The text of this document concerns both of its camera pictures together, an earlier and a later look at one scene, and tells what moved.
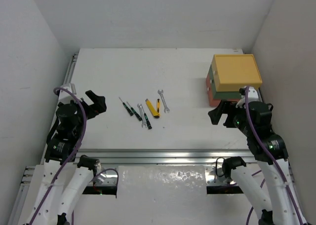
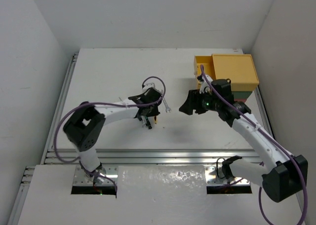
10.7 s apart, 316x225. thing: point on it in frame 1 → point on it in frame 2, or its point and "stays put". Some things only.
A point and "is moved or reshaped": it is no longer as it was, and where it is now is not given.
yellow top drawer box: [232, 72] is moved or reshaped
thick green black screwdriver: [148, 124] stays put
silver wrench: [143, 123] stays put
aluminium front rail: [165, 156] stays put
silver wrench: [166, 109] stays put
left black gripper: [91, 107] → [147, 113]
